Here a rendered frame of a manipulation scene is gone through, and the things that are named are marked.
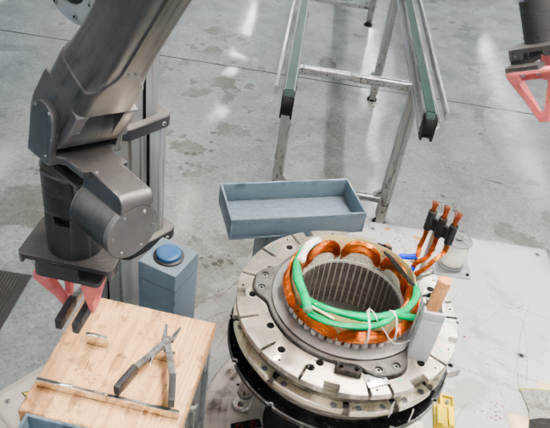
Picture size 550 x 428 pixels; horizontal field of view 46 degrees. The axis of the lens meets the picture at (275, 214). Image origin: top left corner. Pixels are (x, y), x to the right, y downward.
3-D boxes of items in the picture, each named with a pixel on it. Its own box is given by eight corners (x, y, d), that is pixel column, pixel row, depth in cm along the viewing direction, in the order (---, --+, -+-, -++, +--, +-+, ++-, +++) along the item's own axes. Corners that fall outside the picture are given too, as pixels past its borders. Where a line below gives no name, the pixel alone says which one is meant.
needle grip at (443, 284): (438, 318, 82) (454, 284, 78) (425, 318, 81) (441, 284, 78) (433, 308, 83) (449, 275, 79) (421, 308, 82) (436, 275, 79)
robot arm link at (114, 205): (111, 83, 63) (30, 92, 57) (188, 135, 58) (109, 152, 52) (97, 187, 69) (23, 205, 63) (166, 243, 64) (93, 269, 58)
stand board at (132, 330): (172, 458, 76) (172, 447, 75) (19, 422, 77) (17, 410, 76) (215, 334, 92) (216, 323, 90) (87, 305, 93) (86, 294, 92)
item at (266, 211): (322, 284, 141) (348, 177, 123) (338, 321, 133) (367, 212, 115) (210, 294, 134) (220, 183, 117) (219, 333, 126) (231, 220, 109)
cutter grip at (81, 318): (78, 335, 72) (77, 324, 71) (71, 333, 72) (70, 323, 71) (93, 308, 75) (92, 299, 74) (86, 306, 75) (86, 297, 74)
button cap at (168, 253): (186, 253, 105) (186, 248, 105) (172, 267, 102) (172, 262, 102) (165, 244, 106) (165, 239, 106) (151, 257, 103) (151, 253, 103)
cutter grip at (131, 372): (118, 397, 77) (118, 388, 76) (113, 393, 78) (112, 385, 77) (137, 373, 80) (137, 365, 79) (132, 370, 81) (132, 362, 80)
